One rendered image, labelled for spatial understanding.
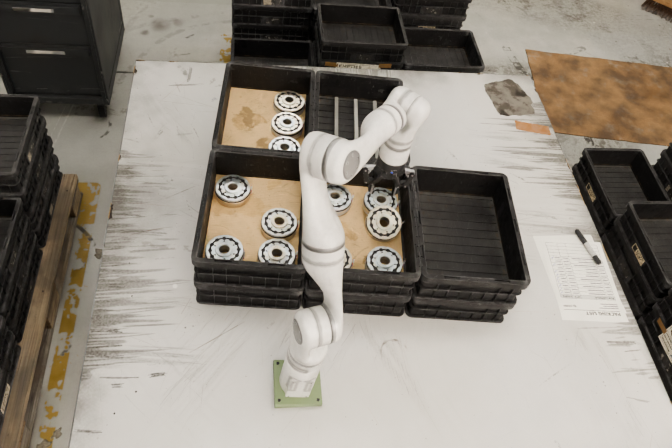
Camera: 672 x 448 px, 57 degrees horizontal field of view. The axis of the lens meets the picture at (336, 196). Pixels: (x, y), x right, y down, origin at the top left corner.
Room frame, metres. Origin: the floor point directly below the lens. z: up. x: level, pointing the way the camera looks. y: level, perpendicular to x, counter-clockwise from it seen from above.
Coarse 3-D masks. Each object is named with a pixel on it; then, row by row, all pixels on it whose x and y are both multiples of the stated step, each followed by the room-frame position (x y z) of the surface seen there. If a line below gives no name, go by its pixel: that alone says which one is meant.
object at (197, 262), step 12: (264, 156) 1.23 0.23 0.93; (276, 156) 1.24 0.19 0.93; (288, 156) 1.25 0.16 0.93; (204, 192) 1.05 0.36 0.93; (204, 204) 1.01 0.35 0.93; (192, 252) 0.85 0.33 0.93; (204, 264) 0.83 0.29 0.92; (216, 264) 0.84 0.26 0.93; (228, 264) 0.84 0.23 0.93; (240, 264) 0.85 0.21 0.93; (252, 264) 0.85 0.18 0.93; (264, 264) 0.86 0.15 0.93; (276, 264) 0.87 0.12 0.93; (288, 264) 0.87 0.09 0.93
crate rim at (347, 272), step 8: (408, 168) 1.29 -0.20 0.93; (408, 192) 1.20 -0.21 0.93; (416, 224) 1.09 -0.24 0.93; (416, 232) 1.06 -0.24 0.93; (416, 240) 1.03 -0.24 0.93; (416, 248) 1.01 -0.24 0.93; (416, 256) 0.99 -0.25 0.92; (416, 264) 0.95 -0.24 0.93; (344, 272) 0.88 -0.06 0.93; (352, 272) 0.89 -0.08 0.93; (360, 272) 0.89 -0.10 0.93; (368, 272) 0.90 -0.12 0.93; (376, 272) 0.90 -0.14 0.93; (384, 272) 0.91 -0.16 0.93; (392, 272) 0.91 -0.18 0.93; (400, 272) 0.92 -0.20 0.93; (408, 272) 0.92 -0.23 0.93; (416, 272) 0.93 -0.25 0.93; (392, 280) 0.90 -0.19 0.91; (400, 280) 0.91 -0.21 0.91; (408, 280) 0.91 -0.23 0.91; (416, 280) 0.91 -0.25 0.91
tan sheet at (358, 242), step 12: (360, 192) 1.25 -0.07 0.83; (360, 204) 1.20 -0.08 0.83; (348, 216) 1.15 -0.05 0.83; (360, 216) 1.15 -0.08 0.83; (348, 228) 1.10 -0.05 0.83; (360, 228) 1.11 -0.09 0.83; (348, 240) 1.06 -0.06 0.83; (360, 240) 1.07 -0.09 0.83; (372, 240) 1.08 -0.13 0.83; (396, 240) 1.09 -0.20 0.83; (360, 252) 1.03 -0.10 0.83; (360, 264) 0.99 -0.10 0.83; (384, 264) 1.00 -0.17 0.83
